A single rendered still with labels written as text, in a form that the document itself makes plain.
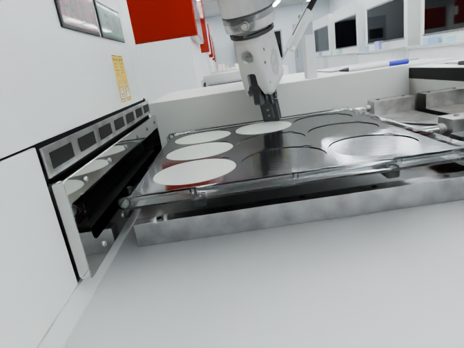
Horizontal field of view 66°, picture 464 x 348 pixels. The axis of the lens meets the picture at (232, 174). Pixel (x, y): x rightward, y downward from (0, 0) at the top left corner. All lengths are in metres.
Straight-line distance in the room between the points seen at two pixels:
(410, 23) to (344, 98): 6.36
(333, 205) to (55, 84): 0.33
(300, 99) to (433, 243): 0.44
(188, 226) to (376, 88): 0.51
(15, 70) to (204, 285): 0.24
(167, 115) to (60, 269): 0.47
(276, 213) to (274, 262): 0.08
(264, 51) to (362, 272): 0.38
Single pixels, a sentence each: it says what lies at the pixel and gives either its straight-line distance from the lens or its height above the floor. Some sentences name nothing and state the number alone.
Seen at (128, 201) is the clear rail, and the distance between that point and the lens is 0.37.
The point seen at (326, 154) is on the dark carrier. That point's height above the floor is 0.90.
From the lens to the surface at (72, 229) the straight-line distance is 0.34.
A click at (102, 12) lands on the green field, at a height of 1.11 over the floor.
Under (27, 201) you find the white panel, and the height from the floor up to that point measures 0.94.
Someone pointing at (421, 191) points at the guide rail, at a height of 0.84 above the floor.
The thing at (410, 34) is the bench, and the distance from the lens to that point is 7.11.
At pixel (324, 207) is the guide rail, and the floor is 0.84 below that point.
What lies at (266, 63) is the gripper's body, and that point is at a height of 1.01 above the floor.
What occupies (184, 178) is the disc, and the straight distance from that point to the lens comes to 0.41.
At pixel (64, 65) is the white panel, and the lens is 0.41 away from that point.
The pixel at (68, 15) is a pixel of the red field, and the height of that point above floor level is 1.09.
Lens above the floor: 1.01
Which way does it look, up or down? 17 degrees down
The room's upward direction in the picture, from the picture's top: 9 degrees counter-clockwise
